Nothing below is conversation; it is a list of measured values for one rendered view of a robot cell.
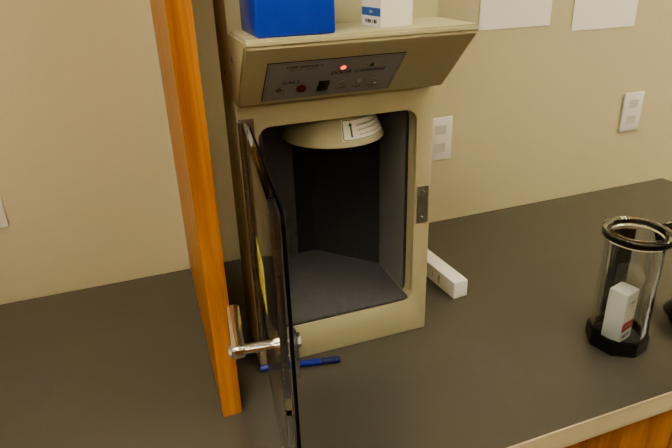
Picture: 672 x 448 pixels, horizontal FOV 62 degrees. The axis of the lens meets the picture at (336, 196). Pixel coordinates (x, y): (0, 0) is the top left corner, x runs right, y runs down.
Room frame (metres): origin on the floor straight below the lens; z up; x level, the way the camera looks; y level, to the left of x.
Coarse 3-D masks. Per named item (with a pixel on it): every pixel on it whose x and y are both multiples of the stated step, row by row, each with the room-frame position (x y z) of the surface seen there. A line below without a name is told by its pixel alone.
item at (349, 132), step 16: (288, 128) 0.90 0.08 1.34; (304, 128) 0.87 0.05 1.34; (320, 128) 0.86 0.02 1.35; (336, 128) 0.85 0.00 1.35; (352, 128) 0.86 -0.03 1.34; (368, 128) 0.87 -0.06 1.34; (304, 144) 0.85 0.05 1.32; (320, 144) 0.84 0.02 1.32; (336, 144) 0.84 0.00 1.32; (352, 144) 0.85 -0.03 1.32
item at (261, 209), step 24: (264, 192) 0.50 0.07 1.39; (264, 216) 0.51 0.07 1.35; (264, 240) 0.54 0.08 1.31; (264, 264) 0.57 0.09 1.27; (264, 312) 0.65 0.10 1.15; (264, 336) 0.70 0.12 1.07; (288, 360) 0.47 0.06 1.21; (288, 384) 0.47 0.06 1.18; (288, 408) 0.47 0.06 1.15; (288, 432) 0.46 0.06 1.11
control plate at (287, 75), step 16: (272, 64) 0.70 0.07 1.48; (288, 64) 0.71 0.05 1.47; (304, 64) 0.72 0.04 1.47; (320, 64) 0.73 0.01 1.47; (336, 64) 0.74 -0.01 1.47; (352, 64) 0.75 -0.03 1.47; (368, 64) 0.76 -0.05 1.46; (384, 64) 0.77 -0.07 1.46; (400, 64) 0.78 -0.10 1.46; (272, 80) 0.72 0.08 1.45; (288, 80) 0.73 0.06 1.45; (304, 80) 0.74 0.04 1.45; (320, 80) 0.75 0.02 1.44; (336, 80) 0.76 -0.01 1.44; (352, 80) 0.78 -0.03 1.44; (368, 80) 0.79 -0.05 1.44; (384, 80) 0.80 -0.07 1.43; (272, 96) 0.75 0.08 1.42; (288, 96) 0.76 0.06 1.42; (304, 96) 0.77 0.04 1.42
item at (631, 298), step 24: (624, 216) 0.87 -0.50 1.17; (624, 240) 0.79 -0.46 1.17; (648, 240) 0.84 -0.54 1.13; (624, 264) 0.79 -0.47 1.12; (648, 264) 0.78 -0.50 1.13; (600, 288) 0.82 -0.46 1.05; (624, 288) 0.78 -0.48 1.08; (648, 288) 0.78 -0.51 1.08; (600, 312) 0.81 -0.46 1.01; (624, 312) 0.78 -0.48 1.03; (648, 312) 0.78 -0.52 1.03; (624, 336) 0.78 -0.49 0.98
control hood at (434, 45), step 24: (336, 24) 0.81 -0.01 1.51; (360, 24) 0.80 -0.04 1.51; (432, 24) 0.78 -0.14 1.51; (456, 24) 0.77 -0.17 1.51; (240, 48) 0.69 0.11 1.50; (264, 48) 0.68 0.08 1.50; (288, 48) 0.69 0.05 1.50; (312, 48) 0.70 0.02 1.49; (336, 48) 0.71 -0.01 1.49; (360, 48) 0.73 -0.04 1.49; (384, 48) 0.74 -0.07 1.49; (408, 48) 0.76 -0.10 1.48; (432, 48) 0.77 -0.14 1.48; (456, 48) 0.79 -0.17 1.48; (240, 72) 0.70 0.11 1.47; (264, 72) 0.71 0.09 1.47; (408, 72) 0.80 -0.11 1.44; (432, 72) 0.82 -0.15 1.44; (240, 96) 0.74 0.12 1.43; (312, 96) 0.78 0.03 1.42
